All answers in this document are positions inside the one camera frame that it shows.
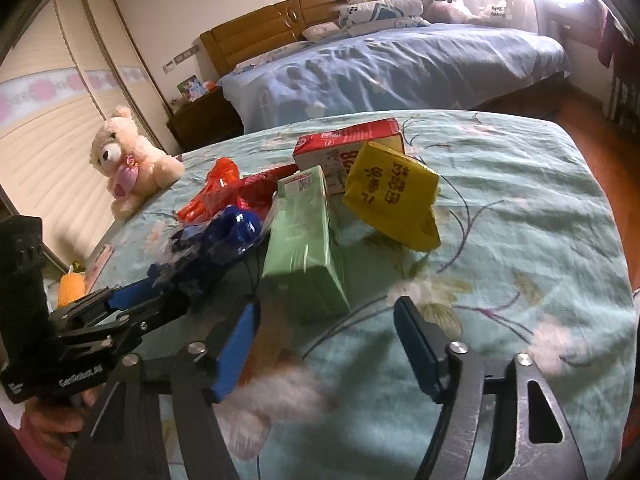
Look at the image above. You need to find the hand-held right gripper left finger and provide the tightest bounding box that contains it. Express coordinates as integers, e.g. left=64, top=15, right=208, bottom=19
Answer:
left=64, top=301, right=262, bottom=480

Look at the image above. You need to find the printed folded quilt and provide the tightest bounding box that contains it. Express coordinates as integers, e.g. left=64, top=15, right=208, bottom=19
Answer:
left=339, top=0, right=431, bottom=31

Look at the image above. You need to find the green drink carton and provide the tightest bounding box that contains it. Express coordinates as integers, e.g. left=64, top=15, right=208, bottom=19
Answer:
left=261, top=165, right=351, bottom=325

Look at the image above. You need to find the pink plush toy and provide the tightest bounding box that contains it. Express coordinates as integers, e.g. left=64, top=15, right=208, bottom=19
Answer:
left=427, top=0, right=471, bottom=23

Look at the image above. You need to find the small white pillow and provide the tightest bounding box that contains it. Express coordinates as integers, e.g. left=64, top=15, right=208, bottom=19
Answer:
left=301, top=21, right=346, bottom=42

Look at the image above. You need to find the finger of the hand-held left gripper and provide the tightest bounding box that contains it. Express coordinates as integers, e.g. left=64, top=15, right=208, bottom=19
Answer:
left=50, top=276, right=169, bottom=334
left=59, top=291, right=192, bottom=357

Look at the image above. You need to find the dark wooden nightstand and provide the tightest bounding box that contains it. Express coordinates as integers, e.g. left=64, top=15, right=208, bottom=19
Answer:
left=166, top=87, right=243, bottom=153

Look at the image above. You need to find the yellow snack packet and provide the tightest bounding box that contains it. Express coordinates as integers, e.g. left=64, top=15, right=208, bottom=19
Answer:
left=341, top=141, right=442, bottom=253

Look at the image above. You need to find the red and white carton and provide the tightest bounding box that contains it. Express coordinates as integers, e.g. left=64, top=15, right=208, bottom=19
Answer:
left=292, top=117, right=406, bottom=196

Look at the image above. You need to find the pink paper card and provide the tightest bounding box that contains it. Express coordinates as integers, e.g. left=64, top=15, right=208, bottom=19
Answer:
left=85, top=244, right=113, bottom=283

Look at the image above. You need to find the person's left hand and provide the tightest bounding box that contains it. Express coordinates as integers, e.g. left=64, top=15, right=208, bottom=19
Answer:
left=21, top=389, right=99, bottom=437

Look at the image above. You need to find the photo frame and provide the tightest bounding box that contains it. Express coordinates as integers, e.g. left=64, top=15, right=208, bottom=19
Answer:
left=177, top=75, right=207, bottom=102

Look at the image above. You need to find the brown wooden headboard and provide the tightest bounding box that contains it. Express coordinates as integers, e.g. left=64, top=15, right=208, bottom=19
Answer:
left=200, top=0, right=361, bottom=76

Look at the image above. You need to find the bed with blue sheet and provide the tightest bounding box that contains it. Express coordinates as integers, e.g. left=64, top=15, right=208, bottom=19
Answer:
left=220, top=22, right=571, bottom=133

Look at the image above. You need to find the blue printed pillow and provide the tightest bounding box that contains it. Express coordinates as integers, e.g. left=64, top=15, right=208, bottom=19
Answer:
left=231, top=50, right=281, bottom=73

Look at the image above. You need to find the orange-red plastic wrapper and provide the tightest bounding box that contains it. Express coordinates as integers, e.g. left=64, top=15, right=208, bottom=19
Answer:
left=177, top=156, right=243, bottom=223

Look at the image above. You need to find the dark red hanging coat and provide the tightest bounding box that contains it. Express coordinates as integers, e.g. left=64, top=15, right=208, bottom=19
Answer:
left=597, top=5, right=636, bottom=68

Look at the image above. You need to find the pinkish white foam net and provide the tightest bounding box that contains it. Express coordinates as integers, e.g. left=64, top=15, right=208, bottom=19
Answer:
left=215, top=305, right=341, bottom=461

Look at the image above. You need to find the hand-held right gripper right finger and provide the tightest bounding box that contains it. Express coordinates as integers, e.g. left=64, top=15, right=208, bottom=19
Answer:
left=392, top=295, right=587, bottom=480

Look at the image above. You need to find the cream sliding wardrobe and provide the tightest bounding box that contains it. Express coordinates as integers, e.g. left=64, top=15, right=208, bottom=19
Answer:
left=0, top=0, right=168, bottom=271

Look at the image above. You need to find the cream teddy bear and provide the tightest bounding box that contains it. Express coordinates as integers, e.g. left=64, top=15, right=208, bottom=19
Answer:
left=89, top=105, right=186, bottom=221

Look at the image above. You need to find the small orange toy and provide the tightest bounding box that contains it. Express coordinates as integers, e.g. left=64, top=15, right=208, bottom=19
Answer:
left=57, top=269, right=87, bottom=308

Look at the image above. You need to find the blue snack packet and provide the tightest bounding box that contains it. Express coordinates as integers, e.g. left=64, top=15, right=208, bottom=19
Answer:
left=147, top=205, right=263, bottom=301

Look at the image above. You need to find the wall switch panel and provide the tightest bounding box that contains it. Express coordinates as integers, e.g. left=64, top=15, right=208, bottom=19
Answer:
left=162, top=45, right=201, bottom=73

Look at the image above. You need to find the person's left forearm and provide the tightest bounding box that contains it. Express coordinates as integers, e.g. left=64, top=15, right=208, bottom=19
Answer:
left=10, top=427, right=68, bottom=480

